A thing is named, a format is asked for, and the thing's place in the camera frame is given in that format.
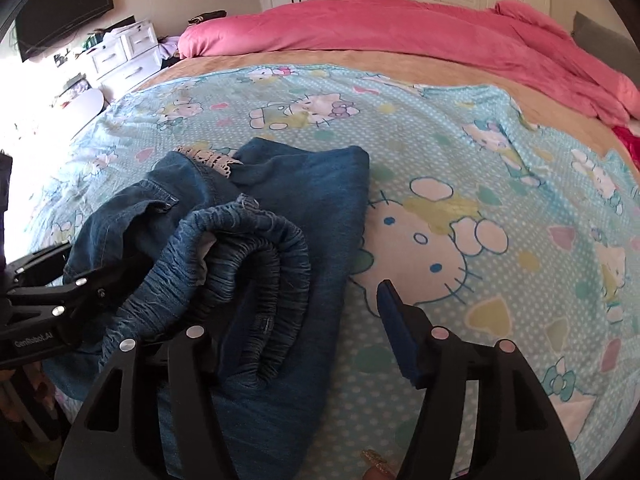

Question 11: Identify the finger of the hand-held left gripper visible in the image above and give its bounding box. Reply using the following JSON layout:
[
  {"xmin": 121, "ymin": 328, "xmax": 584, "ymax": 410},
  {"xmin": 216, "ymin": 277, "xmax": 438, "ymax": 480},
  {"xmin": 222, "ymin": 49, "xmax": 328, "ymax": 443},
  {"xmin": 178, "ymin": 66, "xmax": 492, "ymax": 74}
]
[
  {"xmin": 0, "ymin": 256, "xmax": 153, "ymax": 328},
  {"xmin": 7, "ymin": 241, "xmax": 73, "ymax": 286}
]

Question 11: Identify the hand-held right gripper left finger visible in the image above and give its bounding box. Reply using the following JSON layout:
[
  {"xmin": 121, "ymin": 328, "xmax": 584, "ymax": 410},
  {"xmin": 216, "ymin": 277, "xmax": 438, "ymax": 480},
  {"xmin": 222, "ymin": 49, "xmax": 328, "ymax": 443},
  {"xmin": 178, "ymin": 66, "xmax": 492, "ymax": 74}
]
[{"xmin": 55, "ymin": 325, "xmax": 236, "ymax": 480}]

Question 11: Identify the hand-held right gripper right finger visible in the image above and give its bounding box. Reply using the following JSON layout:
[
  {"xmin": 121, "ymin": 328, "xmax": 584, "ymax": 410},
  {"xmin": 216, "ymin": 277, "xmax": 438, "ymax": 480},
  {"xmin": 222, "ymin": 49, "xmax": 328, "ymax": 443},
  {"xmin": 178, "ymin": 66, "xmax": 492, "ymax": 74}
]
[{"xmin": 377, "ymin": 280, "xmax": 581, "ymax": 480}]

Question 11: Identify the person's right hand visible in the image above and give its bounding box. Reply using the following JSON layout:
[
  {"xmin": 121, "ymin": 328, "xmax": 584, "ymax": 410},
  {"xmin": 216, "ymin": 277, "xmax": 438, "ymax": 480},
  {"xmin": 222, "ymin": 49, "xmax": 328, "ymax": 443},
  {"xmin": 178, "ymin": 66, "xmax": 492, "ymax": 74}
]
[{"xmin": 360, "ymin": 449, "xmax": 401, "ymax": 480}]

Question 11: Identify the white oval table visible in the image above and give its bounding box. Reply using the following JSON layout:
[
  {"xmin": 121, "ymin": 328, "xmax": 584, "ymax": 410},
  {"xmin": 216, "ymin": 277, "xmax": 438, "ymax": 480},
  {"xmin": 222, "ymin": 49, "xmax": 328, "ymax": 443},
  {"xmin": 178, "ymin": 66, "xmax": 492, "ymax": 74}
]
[{"xmin": 47, "ymin": 87, "xmax": 107, "ymax": 138}]

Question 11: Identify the cartoon cat printed blanket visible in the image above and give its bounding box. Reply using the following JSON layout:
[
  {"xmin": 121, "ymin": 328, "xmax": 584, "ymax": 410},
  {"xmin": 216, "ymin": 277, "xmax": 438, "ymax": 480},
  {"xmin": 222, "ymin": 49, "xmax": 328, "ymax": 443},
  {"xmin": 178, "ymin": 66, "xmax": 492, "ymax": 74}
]
[{"xmin": 22, "ymin": 62, "xmax": 640, "ymax": 480}]

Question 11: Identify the white drawer cabinet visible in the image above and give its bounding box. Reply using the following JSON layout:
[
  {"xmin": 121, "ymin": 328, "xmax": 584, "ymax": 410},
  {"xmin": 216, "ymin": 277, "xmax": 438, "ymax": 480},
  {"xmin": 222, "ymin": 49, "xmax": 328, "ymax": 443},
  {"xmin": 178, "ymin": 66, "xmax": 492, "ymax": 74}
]
[{"xmin": 87, "ymin": 19, "xmax": 163, "ymax": 93}]

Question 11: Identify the black television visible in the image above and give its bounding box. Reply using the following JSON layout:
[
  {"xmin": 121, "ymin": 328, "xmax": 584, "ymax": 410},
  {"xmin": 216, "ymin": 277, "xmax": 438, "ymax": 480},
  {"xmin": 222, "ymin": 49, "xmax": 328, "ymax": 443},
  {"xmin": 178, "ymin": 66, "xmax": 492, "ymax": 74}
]
[{"xmin": 15, "ymin": 0, "xmax": 115, "ymax": 63}]

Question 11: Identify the tan bed sheet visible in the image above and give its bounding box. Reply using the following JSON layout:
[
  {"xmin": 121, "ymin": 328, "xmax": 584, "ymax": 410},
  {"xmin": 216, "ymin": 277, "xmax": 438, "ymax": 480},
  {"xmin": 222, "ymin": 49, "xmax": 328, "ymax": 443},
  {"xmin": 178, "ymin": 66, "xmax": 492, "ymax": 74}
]
[{"xmin": 160, "ymin": 47, "xmax": 640, "ymax": 181}]

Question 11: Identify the red cloth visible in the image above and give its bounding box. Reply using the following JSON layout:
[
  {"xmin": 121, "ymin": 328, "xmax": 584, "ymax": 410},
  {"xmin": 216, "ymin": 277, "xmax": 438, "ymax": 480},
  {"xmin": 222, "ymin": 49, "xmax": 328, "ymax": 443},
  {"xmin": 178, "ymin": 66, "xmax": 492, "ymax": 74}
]
[{"xmin": 612, "ymin": 125, "xmax": 640, "ymax": 153}]

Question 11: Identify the pink duvet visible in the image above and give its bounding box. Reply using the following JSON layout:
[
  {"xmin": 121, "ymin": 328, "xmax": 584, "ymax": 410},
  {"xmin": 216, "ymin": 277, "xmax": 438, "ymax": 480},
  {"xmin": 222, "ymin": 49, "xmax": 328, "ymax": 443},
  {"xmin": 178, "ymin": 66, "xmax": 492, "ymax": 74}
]
[{"xmin": 177, "ymin": 0, "xmax": 640, "ymax": 128}]

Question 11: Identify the grey pillow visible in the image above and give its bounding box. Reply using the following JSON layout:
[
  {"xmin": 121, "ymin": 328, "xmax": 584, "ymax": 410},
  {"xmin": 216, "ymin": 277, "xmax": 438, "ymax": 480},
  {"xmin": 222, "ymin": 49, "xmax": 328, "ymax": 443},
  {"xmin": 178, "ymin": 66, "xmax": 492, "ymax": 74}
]
[{"xmin": 570, "ymin": 10, "xmax": 633, "ymax": 63}]

